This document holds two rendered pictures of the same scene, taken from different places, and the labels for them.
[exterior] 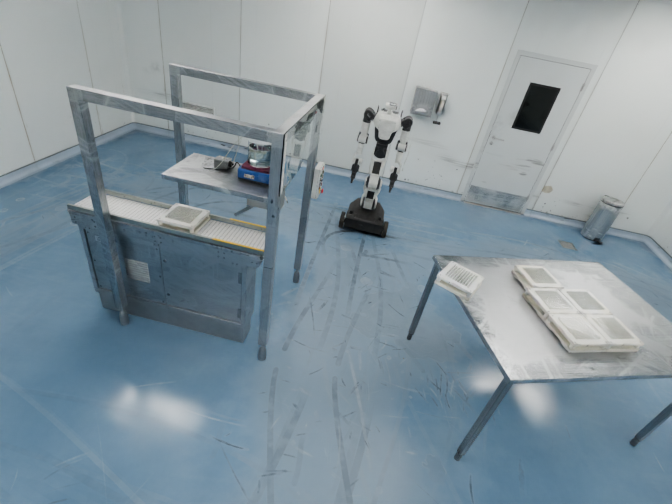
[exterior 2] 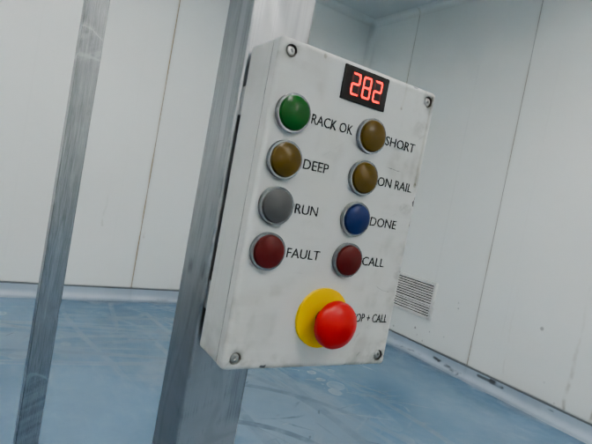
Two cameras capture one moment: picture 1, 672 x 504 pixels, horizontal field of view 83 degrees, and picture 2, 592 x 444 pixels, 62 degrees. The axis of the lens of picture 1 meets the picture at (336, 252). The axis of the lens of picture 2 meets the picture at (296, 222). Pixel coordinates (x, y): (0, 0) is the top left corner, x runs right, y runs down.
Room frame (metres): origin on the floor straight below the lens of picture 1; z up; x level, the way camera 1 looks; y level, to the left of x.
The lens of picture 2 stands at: (2.61, -0.08, 1.07)
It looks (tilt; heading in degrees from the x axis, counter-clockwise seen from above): 3 degrees down; 53
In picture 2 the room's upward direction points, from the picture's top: 11 degrees clockwise
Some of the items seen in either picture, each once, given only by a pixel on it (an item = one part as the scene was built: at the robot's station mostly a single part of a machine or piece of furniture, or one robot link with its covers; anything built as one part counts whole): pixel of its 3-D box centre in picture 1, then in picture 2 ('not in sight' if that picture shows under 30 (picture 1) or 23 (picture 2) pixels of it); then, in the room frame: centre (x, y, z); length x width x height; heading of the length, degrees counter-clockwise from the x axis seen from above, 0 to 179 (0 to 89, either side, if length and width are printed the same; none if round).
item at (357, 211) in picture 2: not in sight; (356, 219); (2.91, 0.23, 1.06); 0.03 x 0.01 x 0.03; 176
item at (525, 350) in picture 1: (564, 308); not in sight; (2.07, -1.58, 0.85); 1.50 x 1.10 x 0.04; 105
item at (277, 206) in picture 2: not in sight; (277, 205); (2.83, 0.23, 1.06); 0.03 x 0.01 x 0.03; 176
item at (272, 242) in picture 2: not in sight; (269, 251); (2.83, 0.23, 1.02); 0.03 x 0.01 x 0.03; 176
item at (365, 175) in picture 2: not in sight; (365, 178); (2.91, 0.23, 1.09); 0.03 x 0.01 x 0.03; 176
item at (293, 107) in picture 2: not in sight; (294, 113); (2.83, 0.23, 1.13); 0.03 x 0.01 x 0.03; 176
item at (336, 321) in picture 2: not in sight; (326, 320); (2.89, 0.23, 0.97); 0.04 x 0.04 x 0.04; 86
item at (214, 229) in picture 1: (174, 224); not in sight; (2.10, 1.10, 0.89); 1.35 x 0.25 x 0.05; 86
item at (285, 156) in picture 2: not in sight; (285, 159); (2.83, 0.23, 1.09); 0.03 x 0.01 x 0.03; 176
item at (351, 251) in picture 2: not in sight; (348, 260); (2.91, 0.23, 1.02); 0.03 x 0.01 x 0.03; 176
